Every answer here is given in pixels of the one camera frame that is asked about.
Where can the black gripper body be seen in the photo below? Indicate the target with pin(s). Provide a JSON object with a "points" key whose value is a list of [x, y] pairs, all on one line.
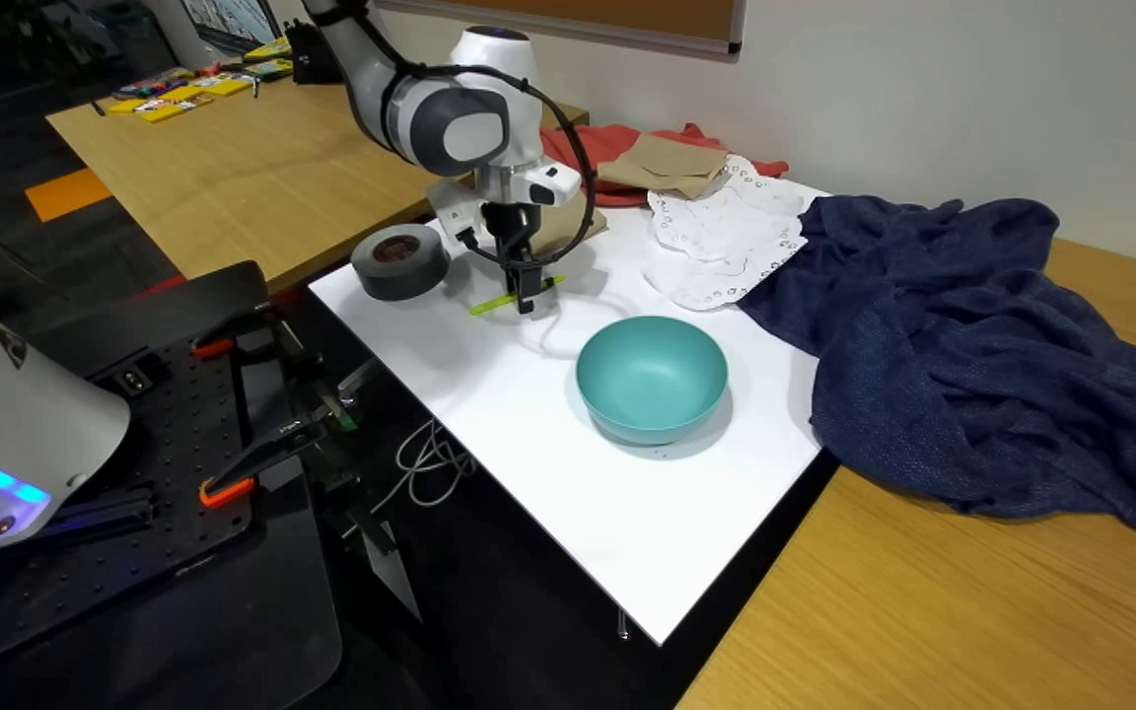
{"points": [[512, 235]]}

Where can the yellow-green marker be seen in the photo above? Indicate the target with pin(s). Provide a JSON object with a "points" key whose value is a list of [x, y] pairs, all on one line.
{"points": [[491, 304]]}

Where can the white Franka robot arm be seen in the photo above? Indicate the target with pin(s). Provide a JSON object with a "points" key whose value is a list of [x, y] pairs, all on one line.
{"points": [[445, 120]]}

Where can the white robot base with LEDs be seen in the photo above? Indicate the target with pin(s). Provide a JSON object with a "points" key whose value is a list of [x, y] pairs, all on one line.
{"points": [[16, 409]]}

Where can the teal plastic bowl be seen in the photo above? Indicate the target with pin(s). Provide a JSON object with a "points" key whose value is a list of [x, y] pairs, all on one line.
{"points": [[654, 377]]}

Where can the white table board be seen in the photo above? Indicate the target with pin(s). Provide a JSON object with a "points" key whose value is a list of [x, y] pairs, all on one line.
{"points": [[531, 420]]}

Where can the red cloth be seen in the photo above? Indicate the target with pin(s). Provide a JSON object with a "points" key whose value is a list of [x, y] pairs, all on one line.
{"points": [[612, 143]]}

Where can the grey tape roll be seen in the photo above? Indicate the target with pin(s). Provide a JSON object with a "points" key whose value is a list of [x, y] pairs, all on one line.
{"points": [[376, 274]]}

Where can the small folded tan cloth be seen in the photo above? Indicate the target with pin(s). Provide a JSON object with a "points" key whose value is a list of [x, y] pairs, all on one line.
{"points": [[667, 164]]}

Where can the white lace cloth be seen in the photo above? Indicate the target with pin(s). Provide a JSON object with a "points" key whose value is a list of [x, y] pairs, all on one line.
{"points": [[727, 231]]}

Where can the wooden desk with packages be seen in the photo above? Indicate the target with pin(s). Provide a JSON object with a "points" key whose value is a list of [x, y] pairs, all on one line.
{"points": [[265, 164]]}

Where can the yellow packages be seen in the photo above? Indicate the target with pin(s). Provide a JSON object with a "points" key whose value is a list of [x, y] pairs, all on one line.
{"points": [[188, 98]]}

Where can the black mounting plate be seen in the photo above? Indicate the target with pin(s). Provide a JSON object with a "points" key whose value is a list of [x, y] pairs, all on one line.
{"points": [[188, 420]]}

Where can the navy blue towel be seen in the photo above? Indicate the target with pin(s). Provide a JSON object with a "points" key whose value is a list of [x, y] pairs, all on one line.
{"points": [[965, 358]]}

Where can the wooden desk under towel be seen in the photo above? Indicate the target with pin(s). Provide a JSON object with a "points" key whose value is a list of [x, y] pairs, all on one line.
{"points": [[935, 605]]}

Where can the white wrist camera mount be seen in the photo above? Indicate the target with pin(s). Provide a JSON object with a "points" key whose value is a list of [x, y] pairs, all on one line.
{"points": [[464, 211]]}

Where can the cork board with frame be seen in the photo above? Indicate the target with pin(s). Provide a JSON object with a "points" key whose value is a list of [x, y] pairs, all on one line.
{"points": [[622, 19]]}

